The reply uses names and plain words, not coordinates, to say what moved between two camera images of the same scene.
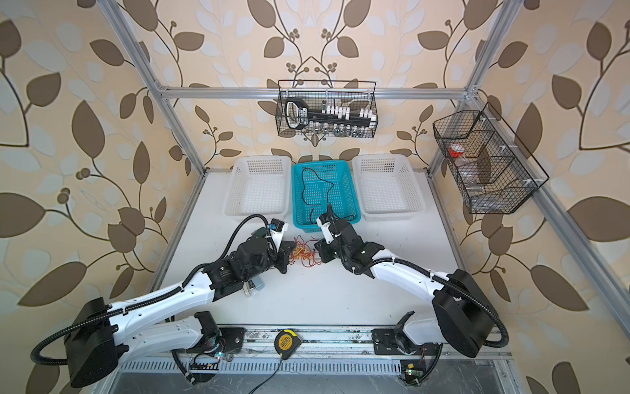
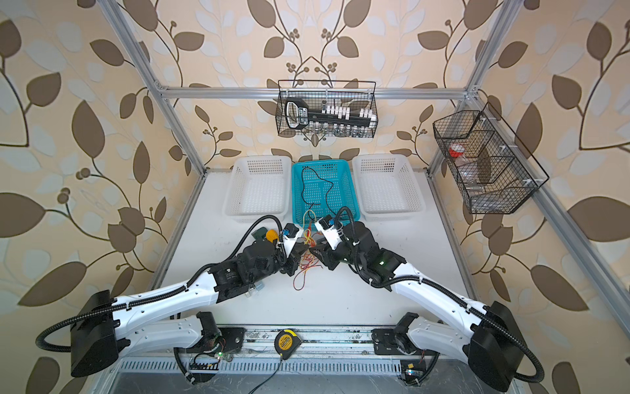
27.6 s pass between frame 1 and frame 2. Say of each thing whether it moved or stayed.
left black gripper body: stayed
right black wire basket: stayed
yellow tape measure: stayed
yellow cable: moved
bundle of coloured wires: moved
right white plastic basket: stayed
